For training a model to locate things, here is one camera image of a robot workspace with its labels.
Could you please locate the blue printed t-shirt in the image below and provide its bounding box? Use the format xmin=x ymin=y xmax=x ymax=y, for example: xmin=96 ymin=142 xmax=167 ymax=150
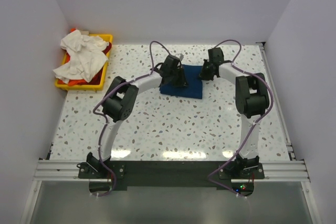
xmin=160 ymin=65 xmax=203 ymax=99

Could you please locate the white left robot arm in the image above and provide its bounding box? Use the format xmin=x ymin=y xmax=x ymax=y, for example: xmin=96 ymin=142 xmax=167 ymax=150
xmin=86 ymin=54 xmax=188 ymax=176

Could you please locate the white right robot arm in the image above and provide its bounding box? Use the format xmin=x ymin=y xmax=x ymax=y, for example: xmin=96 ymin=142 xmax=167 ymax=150
xmin=199 ymin=48 xmax=272 ymax=176

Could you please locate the red t-shirt in bin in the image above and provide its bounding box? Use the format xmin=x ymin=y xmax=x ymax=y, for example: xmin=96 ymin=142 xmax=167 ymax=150
xmin=91 ymin=42 xmax=112 ymax=85

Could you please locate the white crumpled t-shirt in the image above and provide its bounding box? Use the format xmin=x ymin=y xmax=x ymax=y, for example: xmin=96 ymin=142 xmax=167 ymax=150
xmin=53 ymin=29 xmax=110 ymax=84

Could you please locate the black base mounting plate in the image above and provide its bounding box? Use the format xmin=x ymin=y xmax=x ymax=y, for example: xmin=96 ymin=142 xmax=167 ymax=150
xmin=78 ymin=158 xmax=264 ymax=192

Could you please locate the yellow plastic bin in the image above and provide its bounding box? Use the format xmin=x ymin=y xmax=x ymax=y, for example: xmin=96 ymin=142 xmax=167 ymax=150
xmin=55 ymin=34 xmax=113 ymax=91

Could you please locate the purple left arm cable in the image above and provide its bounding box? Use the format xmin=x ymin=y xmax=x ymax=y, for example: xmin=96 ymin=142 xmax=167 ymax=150
xmin=93 ymin=40 xmax=174 ymax=197

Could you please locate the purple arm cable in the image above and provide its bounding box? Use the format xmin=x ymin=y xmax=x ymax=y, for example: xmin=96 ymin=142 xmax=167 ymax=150
xmin=93 ymin=40 xmax=174 ymax=197
xmin=207 ymin=39 xmax=276 ymax=190

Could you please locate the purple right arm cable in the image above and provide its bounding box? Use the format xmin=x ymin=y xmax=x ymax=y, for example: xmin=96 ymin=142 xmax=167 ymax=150
xmin=207 ymin=39 xmax=276 ymax=190

